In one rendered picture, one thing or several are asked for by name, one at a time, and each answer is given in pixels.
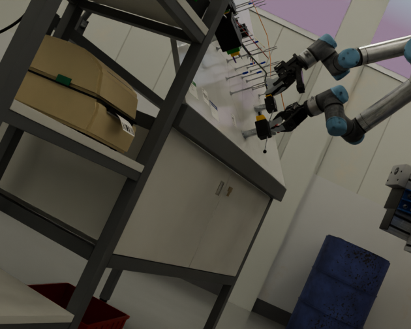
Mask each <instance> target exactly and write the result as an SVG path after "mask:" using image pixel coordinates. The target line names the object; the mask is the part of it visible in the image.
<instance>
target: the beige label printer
mask: <svg viewBox="0 0 411 329"><path fill-rule="evenodd" d="M14 99H15V100H17V101H19V102H21V103H23V104H25V105H27V106H29V107H31V108H32V109H34V110H36V111H38V112H40V113H42V114H44V115H46V116H48V117H50V118H52V119H54V120H56V121H58V122H60V123H62V124H64V125H66V126H67V127H70V128H71V129H74V130H75V131H78V132H79V133H82V134H83V135H85V136H87V137H89V138H91V139H93V140H95V141H97V142H99V143H101V144H104V145H105V146H108V147H110V149H112V150H114V151H119V152H121V153H124V152H125V151H126V152H127V151H128V149H129V147H130V145H131V143H132V140H133V138H134V136H132V135H131V134H129V133H127V132H126V131H124V130H123V126H122V123H121V120H120V118H119V116H121V117H122V118H124V119H125V120H127V121H128V122H129V123H130V124H131V126H132V129H133V131H134V135H135V131H136V127H135V126H134V125H133V124H135V125H136V124H137V123H136V122H135V121H133V120H132V119H135V117H136V109H137V104H138V99H137V94H136V92H135V91H134V90H133V88H132V87H131V86H130V85H129V84H128V83H127V82H126V81H125V80H124V79H122V77H120V76H119V75H118V74H116V73H115V72H114V71H113V70H112V69H110V68H109V67H108V66H106V65H105V64H104V63H103V62H102V61H100V60H99V59H97V58H96V57H95V56H94V55H93V54H91V53H90V52H88V51H87V50H86V49H85V48H82V47H80V46H78V45H76V44H73V43H71V42H68V41H65V40H62V39H59V38H56V37H53V36H49V35H45V36H44V39H43V41H42V43H41V45H40V47H39V49H38V51H37V53H36V55H35V57H34V59H33V61H32V63H31V65H30V67H29V69H28V71H27V73H26V75H25V78H24V79H23V82H22V84H21V86H20V88H19V90H18V92H17V94H16V96H15V98H14ZM118 115H119V116H118Z"/></svg>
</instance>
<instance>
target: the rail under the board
mask: <svg viewBox="0 0 411 329"><path fill-rule="evenodd" d="M172 127H173V128H175V129H176V130H177V131H179V132H180V133H181V134H183V135H185V136H186V137H187V138H189V139H190V140H192V141H193V142H194V143H195V144H197V145H198V146H200V147H201V148H202V149H204V150H206V151H207V152H208V153H210V154H211V155H212V156H214V157H215V158H216V159H218V160H219V161H220V162H222V163H223V164H225V165H226V166H227V167H229V168H231V169H232V170H233V171H234V172H236V173H237V174H239V175H240V176H241V177H243V178H245V179H246V180H247V181H249V182H250V183H251V184H253V185H254V186H255V187H257V188H258V189H259V190H261V191H262V192H264V193H265V194H266V195H268V196H270V197H271V198H273V199H275V200H278V201H280V202H281V201H282V199H283V197H284V194H285V192H286V188H284V187H283V186H282V185H281V184H280V183H279V182H278V181H277V180H275V179H274V178H273V177H271V176H270V175H269V174H268V173H267V172H266V171H265V170H264V169H262V168H261V167H260V166H258V165H257V164H256V163H255V162H254V161H253V160H252V159H251V158H249V157H248V156H247V155H246V154H244V153H243V152H242V151H241V150H240V149H239V148H238V147H236V146H235V145H234V144H233V143H231V141H229V140H228V139H227V138H226V137H225V136H223V135H222V134H221V133H220V132H218V130H216V128H214V127H213V126H212V125H210V124H209V123H208V122H207V121H206V120H205V119H204V118H203V117H201V116H200V115H199V114H197V113H196V112H195V111H194V110H193V109H192V108H191V107H190V106H188V105H186V104H181V106H180V109H179V111H178V113H177V115H176V117H175V119H174V122H173V123H172Z"/></svg>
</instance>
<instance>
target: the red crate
mask: <svg viewBox="0 0 411 329"><path fill-rule="evenodd" d="M27 286H28V287H31V288H32V289H33V290H35V291H37V292H38V293H40V294H41V295H43V296H45V297H46V298H48V299H49V300H51V301H53V302H54V303H56V304H57V305H59V306H61V307H62V308H63V309H66V307H67V305H68V303H69V300H70V298H71V296H72V294H73V292H74V289H75V288H76V287H75V286H74V285H71V284H70V283H46V284H34V285H27ZM129 317H130V316H129V315H127V314H126V313H124V312H122V311H120V310H118V309H116V308H114V307H112V306H111V305H109V304H107V303H105V302H103V301H102V300H99V299H98V298H95V297H94V296H93V297H92V299H91V301H90V303H89V305H88V307H87V309H86V311H85V314H84V316H83V318H82V320H81V322H80V325H79V327H78V329H123V327H124V324H125V322H126V320H127V319H129Z"/></svg>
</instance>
